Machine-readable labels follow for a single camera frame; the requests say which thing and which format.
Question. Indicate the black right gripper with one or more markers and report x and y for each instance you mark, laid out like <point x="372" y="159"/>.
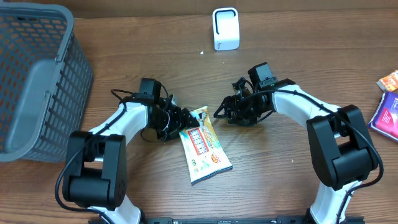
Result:
<point x="234" y="112"/>

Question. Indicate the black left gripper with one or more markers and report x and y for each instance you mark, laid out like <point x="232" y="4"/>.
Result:
<point x="180" y="122"/>

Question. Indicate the yellow snack packet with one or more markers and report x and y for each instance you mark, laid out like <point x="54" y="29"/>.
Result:
<point x="203" y="151"/>

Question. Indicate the purple red pad pack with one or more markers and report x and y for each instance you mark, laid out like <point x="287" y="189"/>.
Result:
<point x="384" y="121"/>

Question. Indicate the orange Kleenex tissue pack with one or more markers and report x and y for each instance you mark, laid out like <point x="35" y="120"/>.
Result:
<point x="388" y="83"/>

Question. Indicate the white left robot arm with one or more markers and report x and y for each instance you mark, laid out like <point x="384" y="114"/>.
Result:
<point x="94" y="179"/>

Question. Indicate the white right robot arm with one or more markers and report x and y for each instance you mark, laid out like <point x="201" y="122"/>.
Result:
<point x="343" y="155"/>

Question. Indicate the white barcode scanner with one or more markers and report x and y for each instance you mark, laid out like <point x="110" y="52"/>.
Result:
<point x="226" y="32"/>

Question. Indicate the dark grey plastic basket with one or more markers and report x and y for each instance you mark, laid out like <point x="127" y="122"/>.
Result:
<point x="46" y="81"/>

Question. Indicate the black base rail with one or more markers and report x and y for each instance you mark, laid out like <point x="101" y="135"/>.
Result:
<point x="278" y="220"/>

